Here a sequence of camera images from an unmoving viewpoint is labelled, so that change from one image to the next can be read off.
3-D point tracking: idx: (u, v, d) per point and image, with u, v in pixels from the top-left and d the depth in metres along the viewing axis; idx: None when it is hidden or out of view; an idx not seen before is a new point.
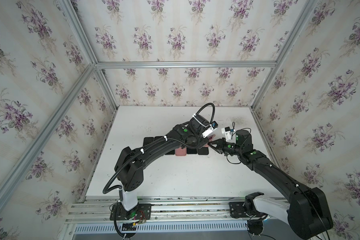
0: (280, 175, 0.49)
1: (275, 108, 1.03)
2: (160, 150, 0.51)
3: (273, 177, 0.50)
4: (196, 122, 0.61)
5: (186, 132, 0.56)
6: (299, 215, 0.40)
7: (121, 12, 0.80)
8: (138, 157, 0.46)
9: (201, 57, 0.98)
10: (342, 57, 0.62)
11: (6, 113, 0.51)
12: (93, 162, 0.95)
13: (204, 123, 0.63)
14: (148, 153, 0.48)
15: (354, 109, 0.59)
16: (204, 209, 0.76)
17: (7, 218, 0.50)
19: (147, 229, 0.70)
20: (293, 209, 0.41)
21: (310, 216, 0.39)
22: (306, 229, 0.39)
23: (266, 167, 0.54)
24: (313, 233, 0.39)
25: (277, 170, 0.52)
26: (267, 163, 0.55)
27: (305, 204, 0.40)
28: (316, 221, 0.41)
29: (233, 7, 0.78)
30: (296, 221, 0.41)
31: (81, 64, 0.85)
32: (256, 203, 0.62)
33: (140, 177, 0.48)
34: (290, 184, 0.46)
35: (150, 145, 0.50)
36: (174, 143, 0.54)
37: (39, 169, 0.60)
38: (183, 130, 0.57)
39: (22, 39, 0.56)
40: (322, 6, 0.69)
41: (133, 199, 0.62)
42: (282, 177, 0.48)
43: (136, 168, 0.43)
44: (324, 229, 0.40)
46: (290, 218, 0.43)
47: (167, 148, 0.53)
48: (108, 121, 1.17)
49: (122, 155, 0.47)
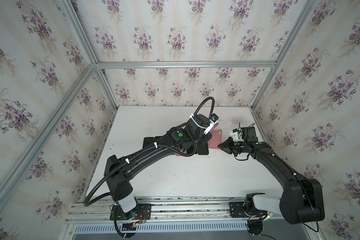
0: (279, 164, 0.50)
1: (275, 108, 1.03)
2: (148, 159, 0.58)
3: (272, 165, 0.51)
4: (194, 125, 0.53)
5: (180, 137, 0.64)
6: (290, 201, 0.41)
7: (121, 12, 0.80)
8: (123, 167, 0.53)
9: (201, 57, 0.98)
10: (342, 57, 0.62)
11: (6, 113, 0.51)
12: (93, 162, 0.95)
13: (204, 124, 0.54)
14: (134, 163, 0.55)
15: (354, 109, 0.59)
16: (204, 209, 0.76)
17: (7, 217, 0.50)
19: (147, 229, 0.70)
20: (285, 195, 0.43)
21: (301, 203, 0.40)
22: (294, 215, 0.40)
23: (268, 155, 0.55)
24: (301, 220, 0.40)
25: (278, 159, 0.53)
26: (270, 152, 0.57)
27: (298, 190, 0.41)
28: (306, 209, 0.41)
29: (233, 7, 0.78)
30: (286, 207, 0.43)
31: (81, 64, 0.85)
32: (255, 200, 0.63)
33: (128, 187, 0.45)
34: (287, 172, 0.47)
35: (136, 154, 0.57)
36: (164, 151, 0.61)
37: (39, 169, 0.60)
38: (178, 135, 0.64)
39: (22, 40, 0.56)
40: (322, 6, 0.69)
41: (131, 201, 0.60)
42: (281, 165, 0.50)
43: (119, 180, 0.40)
44: (313, 219, 0.40)
46: (281, 203, 0.45)
47: (157, 156, 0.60)
48: (108, 121, 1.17)
49: (107, 164, 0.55)
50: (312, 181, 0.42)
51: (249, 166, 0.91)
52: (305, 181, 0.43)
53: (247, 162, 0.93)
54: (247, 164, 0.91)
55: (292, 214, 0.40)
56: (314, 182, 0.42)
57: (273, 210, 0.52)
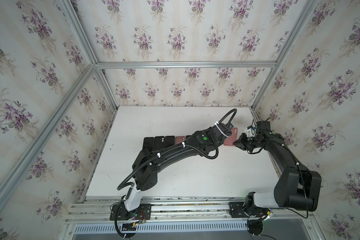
0: (284, 152, 0.52)
1: (275, 108, 1.03)
2: (178, 156, 0.51)
3: (277, 153, 0.53)
4: (217, 131, 0.58)
5: (206, 141, 0.54)
6: (284, 186, 0.43)
7: (121, 12, 0.80)
8: (154, 161, 0.47)
9: (201, 57, 0.98)
10: (342, 57, 0.62)
11: (6, 113, 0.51)
12: (92, 162, 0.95)
13: (227, 133, 0.59)
14: (164, 158, 0.48)
15: (354, 109, 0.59)
16: (204, 209, 0.76)
17: (7, 218, 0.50)
19: (147, 229, 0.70)
20: (281, 180, 0.45)
21: (294, 189, 0.42)
22: (284, 198, 0.42)
23: (277, 144, 0.56)
24: (290, 205, 0.42)
25: (287, 149, 0.53)
26: (279, 142, 0.57)
27: (294, 177, 0.42)
28: (298, 197, 0.43)
29: (233, 7, 0.78)
30: (279, 192, 0.45)
31: (81, 64, 0.85)
32: (256, 197, 0.63)
33: (154, 179, 0.48)
34: (290, 160, 0.48)
35: (167, 150, 0.50)
36: (191, 151, 0.53)
37: (39, 169, 0.60)
38: (202, 138, 0.55)
39: (22, 40, 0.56)
40: (322, 6, 0.69)
41: (138, 201, 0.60)
42: (287, 154, 0.51)
43: (150, 172, 0.44)
44: (303, 208, 0.42)
46: (275, 188, 0.47)
47: (185, 154, 0.53)
48: (108, 121, 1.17)
49: (139, 156, 0.49)
50: (313, 172, 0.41)
51: (249, 165, 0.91)
52: (305, 172, 0.44)
53: (247, 162, 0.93)
54: (247, 164, 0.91)
55: (282, 198, 0.43)
56: (315, 175, 0.42)
57: (271, 204, 0.51)
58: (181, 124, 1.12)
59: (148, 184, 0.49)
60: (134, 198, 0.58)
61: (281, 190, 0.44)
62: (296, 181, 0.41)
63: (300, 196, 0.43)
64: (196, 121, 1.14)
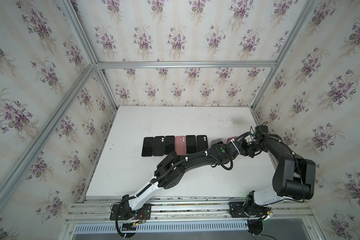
0: (279, 144, 0.57)
1: (275, 108, 1.03)
2: (201, 162, 0.58)
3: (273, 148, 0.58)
4: (233, 147, 0.68)
5: (223, 153, 0.62)
6: (280, 173, 0.46)
7: (121, 12, 0.80)
8: (182, 163, 0.54)
9: (201, 58, 0.98)
10: (342, 57, 0.62)
11: (6, 113, 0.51)
12: (93, 162, 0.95)
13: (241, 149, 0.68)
14: (190, 163, 0.55)
15: (354, 109, 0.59)
16: (204, 209, 0.76)
17: (7, 217, 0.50)
19: (147, 229, 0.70)
20: (277, 168, 0.48)
21: (291, 176, 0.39)
22: (280, 186, 0.45)
23: (274, 142, 0.59)
24: (286, 193, 0.44)
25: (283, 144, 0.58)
26: (276, 138, 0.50)
27: (290, 163, 0.45)
28: (295, 184, 0.45)
29: (233, 7, 0.78)
30: (275, 180, 0.48)
31: (81, 64, 0.85)
32: (256, 196, 0.64)
33: (177, 179, 0.54)
34: (286, 149, 0.53)
35: (194, 155, 0.58)
36: (211, 160, 0.60)
37: (39, 169, 0.60)
38: (221, 150, 0.63)
39: (22, 40, 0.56)
40: (322, 6, 0.69)
41: (145, 201, 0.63)
42: (283, 145, 0.57)
43: (179, 172, 0.51)
44: (300, 196, 0.44)
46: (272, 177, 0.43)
47: (206, 162, 0.60)
48: (108, 121, 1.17)
49: (168, 156, 0.56)
50: (308, 160, 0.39)
51: (249, 165, 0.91)
52: (301, 160, 0.47)
53: (247, 161, 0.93)
54: (246, 164, 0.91)
55: (279, 186, 0.45)
56: (310, 162, 0.45)
57: (271, 198, 0.52)
58: (181, 124, 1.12)
59: (171, 183, 0.54)
60: (146, 197, 0.61)
61: (278, 177, 0.47)
62: (292, 167, 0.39)
63: (296, 184, 0.45)
64: (196, 121, 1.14)
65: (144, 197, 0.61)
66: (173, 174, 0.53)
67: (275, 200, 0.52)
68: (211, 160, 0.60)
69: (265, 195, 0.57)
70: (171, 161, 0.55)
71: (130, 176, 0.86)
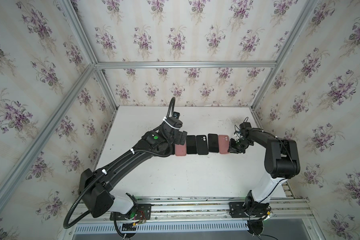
0: (263, 133, 0.64)
1: (275, 108, 1.03)
2: (128, 166, 0.46)
3: (259, 137, 0.64)
4: (168, 126, 0.56)
5: (156, 140, 0.51)
6: (270, 156, 0.51)
7: (121, 12, 0.80)
8: (100, 179, 0.40)
9: (201, 58, 0.98)
10: (342, 57, 0.62)
11: (6, 113, 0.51)
12: (92, 162, 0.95)
13: (176, 126, 0.57)
14: (112, 173, 0.42)
15: (354, 110, 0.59)
16: (204, 209, 0.76)
17: (7, 217, 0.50)
19: (147, 229, 0.78)
20: (266, 153, 0.53)
21: (279, 156, 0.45)
22: (272, 167, 0.50)
23: (259, 133, 0.66)
24: (279, 171, 0.50)
25: (267, 133, 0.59)
26: (260, 130, 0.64)
27: (275, 144, 0.52)
28: (283, 162, 0.50)
29: (233, 7, 0.78)
30: (267, 163, 0.52)
31: (81, 64, 0.85)
32: (254, 192, 0.65)
33: (107, 198, 0.42)
34: (270, 136, 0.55)
35: (115, 163, 0.44)
36: (142, 157, 0.49)
37: (39, 169, 0.60)
38: (152, 138, 0.52)
39: (23, 40, 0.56)
40: (322, 6, 0.69)
41: (126, 204, 0.60)
42: (266, 133, 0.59)
43: (98, 192, 0.38)
44: (291, 172, 0.49)
46: (265, 161, 0.54)
47: (137, 161, 0.48)
48: (108, 121, 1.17)
49: (81, 180, 0.42)
50: (289, 139, 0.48)
51: (249, 165, 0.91)
52: (284, 140, 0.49)
53: (247, 161, 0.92)
54: (246, 164, 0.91)
55: (271, 167, 0.50)
56: (291, 141, 0.52)
57: (269, 187, 0.56)
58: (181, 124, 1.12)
59: (100, 208, 0.42)
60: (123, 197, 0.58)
61: (269, 160, 0.51)
62: (278, 148, 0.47)
63: (285, 162, 0.50)
64: (196, 121, 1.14)
65: (124, 202, 0.58)
66: (94, 196, 0.38)
67: (272, 186, 0.55)
68: (141, 157, 0.49)
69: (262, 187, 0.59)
70: (85, 183, 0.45)
71: (130, 176, 0.86)
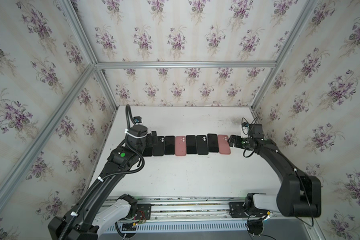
0: (278, 156, 0.53)
1: (275, 108, 1.03)
2: (101, 195, 0.43)
3: (273, 161, 0.52)
4: (132, 138, 0.52)
5: (125, 157, 0.48)
6: (288, 197, 0.41)
7: (121, 12, 0.80)
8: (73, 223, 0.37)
9: (201, 58, 0.98)
10: (342, 57, 0.62)
11: (6, 113, 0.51)
12: (92, 162, 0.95)
13: (141, 134, 0.54)
14: (84, 210, 0.39)
15: (354, 109, 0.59)
16: (204, 209, 0.76)
17: (7, 218, 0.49)
19: (147, 229, 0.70)
20: (283, 189, 0.43)
21: (298, 200, 0.41)
22: (290, 210, 0.41)
23: (271, 152, 0.55)
24: (297, 215, 0.41)
25: (282, 155, 0.53)
26: (273, 149, 0.57)
27: (296, 185, 0.41)
28: (303, 206, 0.42)
29: (233, 7, 0.78)
30: (283, 202, 0.43)
31: (81, 64, 0.85)
32: (256, 198, 0.63)
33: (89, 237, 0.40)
34: (286, 164, 0.49)
35: (84, 199, 0.40)
36: (114, 180, 0.46)
37: (39, 169, 0.60)
38: (120, 156, 0.49)
39: (23, 40, 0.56)
40: (323, 6, 0.69)
41: (118, 215, 0.58)
42: (279, 156, 0.53)
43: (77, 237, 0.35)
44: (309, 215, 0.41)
46: (279, 197, 0.45)
47: (110, 186, 0.46)
48: (108, 121, 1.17)
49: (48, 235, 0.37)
50: (312, 178, 0.43)
51: (249, 165, 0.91)
52: (304, 177, 0.44)
53: (247, 161, 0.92)
54: (246, 164, 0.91)
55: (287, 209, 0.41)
56: (314, 180, 0.42)
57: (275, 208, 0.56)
58: (181, 124, 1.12)
59: None
60: (112, 212, 0.54)
61: (286, 200, 0.42)
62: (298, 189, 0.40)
63: (305, 206, 0.42)
64: (196, 121, 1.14)
65: (115, 216, 0.55)
66: None
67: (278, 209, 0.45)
68: (114, 181, 0.46)
69: (268, 204, 0.54)
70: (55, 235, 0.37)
71: (130, 176, 0.86)
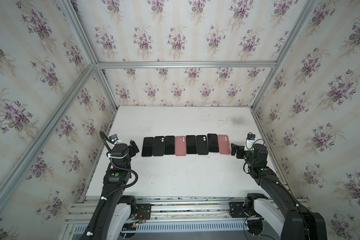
0: (279, 189, 0.52)
1: (275, 108, 1.03)
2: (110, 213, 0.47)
3: (275, 194, 0.51)
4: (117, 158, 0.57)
5: (119, 176, 0.54)
6: (291, 236, 0.40)
7: (121, 12, 0.80)
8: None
9: (201, 58, 0.98)
10: (342, 57, 0.62)
11: (6, 113, 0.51)
12: (92, 162, 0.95)
13: (125, 151, 0.59)
14: (98, 228, 0.42)
15: (354, 110, 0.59)
16: (204, 209, 0.76)
17: (7, 218, 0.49)
19: (147, 229, 0.78)
20: (286, 227, 0.42)
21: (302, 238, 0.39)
22: None
23: (273, 184, 0.54)
24: None
25: (283, 189, 0.52)
26: (274, 181, 0.56)
27: (299, 222, 0.40)
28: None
29: (233, 7, 0.78)
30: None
31: (81, 64, 0.85)
32: (256, 204, 0.62)
33: None
34: (287, 200, 0.47)
35: (95, 219, 0.43)
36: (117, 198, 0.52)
37: (39, 169, 0.60)
38: (114, 176, 0.54)
39: (23, 40, 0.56)
40: (323, 6, 0.69)
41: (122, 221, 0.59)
42: (282, 190, 0.51)
43: None
44: None
46: (283, 235, 0.43)
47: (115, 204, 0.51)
48: (108, 121, 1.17)
49: None
50: (314, 214, 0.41)
51: None
52: (307, 214, 0.42)
53: None
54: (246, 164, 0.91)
55: None
56: (317, 217, 0.41)
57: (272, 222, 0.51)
58: (181, 124, 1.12)
59: None
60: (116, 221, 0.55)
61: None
62: (301, 227, 0.39)
63: None
64: (196, 121, 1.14)
65: (120, 222, 0.56)
66: None
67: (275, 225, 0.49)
68: (117, 199, 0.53)
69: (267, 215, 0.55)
70: None
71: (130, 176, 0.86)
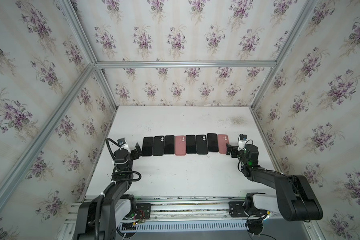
0: (265, 171, 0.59)
1: (275, 108, 1.03)
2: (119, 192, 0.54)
3: (262, 175, 0.58)
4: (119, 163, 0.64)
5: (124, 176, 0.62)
6: (284, 198, 0.43)
7: (121, 12, 0.80)
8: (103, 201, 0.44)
9: (201, 57, 0.97)
10: (342, 57, 0.62)
11: (6, 113, 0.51)
12: (92, 162, 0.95)
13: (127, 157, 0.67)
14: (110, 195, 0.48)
15: (354, 109, 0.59)
16: (204, 209, 0.76)
17: (7, 218, 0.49)
19: (147, 229, 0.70)
20: (279, 194, 0.45)
21: (294, 198, 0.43)
22: (291, 211, 0.41)
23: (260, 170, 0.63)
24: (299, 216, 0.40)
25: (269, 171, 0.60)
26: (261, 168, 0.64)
27: (287, 183, 0.45)
28: (303, 206, 0.42)
29: (233, 7, 0.78)
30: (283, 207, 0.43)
31: (81, 64, 0.85)
32: (256, 199, 0.63)
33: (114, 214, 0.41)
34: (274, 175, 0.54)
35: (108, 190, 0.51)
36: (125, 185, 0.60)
37: (39, 169, 0.60)
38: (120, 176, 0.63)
39: (23, 40, 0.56)
40: (323, 6, 0.69)
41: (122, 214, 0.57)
42: (270, 172, 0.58)
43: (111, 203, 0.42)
44: (311, 215, 0.41)
46: (278, 204, 0.46)
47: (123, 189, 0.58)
48: (108, 121, 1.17)
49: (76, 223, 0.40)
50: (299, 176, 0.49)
51: None
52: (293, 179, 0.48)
53: None
54: None
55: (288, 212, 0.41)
56: (301, 178, 0.46)
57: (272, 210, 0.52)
58: (181, 124, 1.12)
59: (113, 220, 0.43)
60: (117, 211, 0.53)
61: (285, 203, 0.43)
62: (291, 188, 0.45)
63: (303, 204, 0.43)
64: (196, 121, 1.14)
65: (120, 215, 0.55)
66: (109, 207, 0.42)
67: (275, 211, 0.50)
68: (123, 187, 0.59)
69: (267, 205, 0.55)
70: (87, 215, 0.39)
71: None
